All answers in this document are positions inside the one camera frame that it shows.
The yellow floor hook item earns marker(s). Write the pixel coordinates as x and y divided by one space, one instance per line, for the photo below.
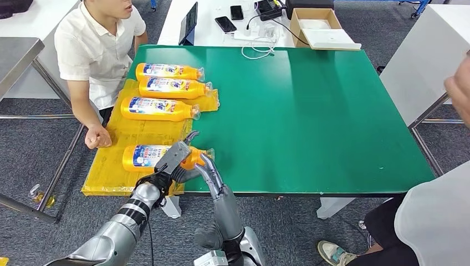
41 199

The black smartphone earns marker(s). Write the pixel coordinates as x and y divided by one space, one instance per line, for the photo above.
226 24
236 12

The yellow taped cardboard sheet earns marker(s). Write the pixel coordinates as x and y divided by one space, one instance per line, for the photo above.
106 176

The white box lid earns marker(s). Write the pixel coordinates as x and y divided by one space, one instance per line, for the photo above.
330 39

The green table mat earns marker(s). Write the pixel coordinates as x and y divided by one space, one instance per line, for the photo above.
349 117

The blue caster leg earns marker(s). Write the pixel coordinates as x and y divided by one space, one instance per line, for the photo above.
153 3

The white table leg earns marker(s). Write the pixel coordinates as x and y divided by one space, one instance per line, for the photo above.
332 208
172 208

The white desk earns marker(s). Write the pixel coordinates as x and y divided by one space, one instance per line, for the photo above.
213 38

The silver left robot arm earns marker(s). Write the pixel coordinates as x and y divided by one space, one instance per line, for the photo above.
117 231

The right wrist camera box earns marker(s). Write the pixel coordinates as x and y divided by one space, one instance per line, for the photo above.
211 259

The black bag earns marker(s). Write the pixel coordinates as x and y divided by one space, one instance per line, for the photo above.
14 6

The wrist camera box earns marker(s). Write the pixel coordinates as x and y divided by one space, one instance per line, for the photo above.
172 156
211 259

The orange detergent bottle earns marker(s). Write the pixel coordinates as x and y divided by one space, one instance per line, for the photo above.
158 113
165 75
172 93
139 161

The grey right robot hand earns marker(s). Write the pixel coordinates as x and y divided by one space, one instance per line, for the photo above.
226 213

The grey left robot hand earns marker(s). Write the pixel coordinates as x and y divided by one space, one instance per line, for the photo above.
183 174

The white padded packet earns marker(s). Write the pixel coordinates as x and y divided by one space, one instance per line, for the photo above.
315 24

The person's hand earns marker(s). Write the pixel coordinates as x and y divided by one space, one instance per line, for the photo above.
461 95

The worn sneaker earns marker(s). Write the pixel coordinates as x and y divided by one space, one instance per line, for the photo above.
334 253

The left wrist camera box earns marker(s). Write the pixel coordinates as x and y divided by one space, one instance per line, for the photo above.
172 156

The black charger device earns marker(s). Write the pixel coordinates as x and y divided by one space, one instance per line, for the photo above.
268 9

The person's right hand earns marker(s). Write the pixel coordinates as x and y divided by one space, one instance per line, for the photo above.
97 137

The open cardboard box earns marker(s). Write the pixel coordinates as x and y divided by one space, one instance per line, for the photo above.
295 25

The blue metal frame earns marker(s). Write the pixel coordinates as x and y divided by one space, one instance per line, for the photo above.
418 5

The person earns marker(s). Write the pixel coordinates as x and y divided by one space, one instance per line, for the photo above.
433 227
92 47

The white power strip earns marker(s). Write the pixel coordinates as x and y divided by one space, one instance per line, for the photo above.
250 36

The dark tablet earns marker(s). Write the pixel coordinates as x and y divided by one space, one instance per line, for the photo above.
188 22

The yellow floor scrap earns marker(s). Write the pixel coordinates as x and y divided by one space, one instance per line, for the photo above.
3 262

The person's right forearm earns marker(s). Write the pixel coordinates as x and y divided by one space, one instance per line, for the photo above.
82 110

